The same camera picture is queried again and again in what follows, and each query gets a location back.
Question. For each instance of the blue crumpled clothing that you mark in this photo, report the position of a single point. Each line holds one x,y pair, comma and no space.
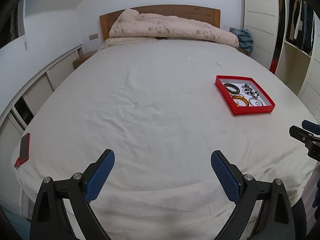
245,39

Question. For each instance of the white wardrobe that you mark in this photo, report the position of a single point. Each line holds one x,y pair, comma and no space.
267,22

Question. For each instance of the white bed sheet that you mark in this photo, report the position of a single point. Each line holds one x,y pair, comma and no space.
156,105

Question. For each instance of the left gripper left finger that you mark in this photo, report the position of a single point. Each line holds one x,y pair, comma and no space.
91,181

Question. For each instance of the red jewelry box tray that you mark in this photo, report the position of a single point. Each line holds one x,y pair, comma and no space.
248,88

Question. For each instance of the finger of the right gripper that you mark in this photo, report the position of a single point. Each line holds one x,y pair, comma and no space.
300,134
311,127

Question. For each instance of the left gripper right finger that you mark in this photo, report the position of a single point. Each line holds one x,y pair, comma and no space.
237,186

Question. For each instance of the amber tortoiseshell bangle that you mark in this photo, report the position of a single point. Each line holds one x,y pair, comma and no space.
240,101

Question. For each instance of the dark brown bangle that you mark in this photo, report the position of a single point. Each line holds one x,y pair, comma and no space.
231,88

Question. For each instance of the white low cabinet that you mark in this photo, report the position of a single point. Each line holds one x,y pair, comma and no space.
17,116

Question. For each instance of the wooden nightstand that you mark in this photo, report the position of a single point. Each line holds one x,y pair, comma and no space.
83,58

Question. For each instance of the hanging dark clothes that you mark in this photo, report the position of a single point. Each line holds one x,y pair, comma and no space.
300,28

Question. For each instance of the beige wall switch plate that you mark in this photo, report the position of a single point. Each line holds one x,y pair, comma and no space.
93,37

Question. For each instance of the beige floral duvet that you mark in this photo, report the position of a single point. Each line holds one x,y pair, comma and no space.
167,21

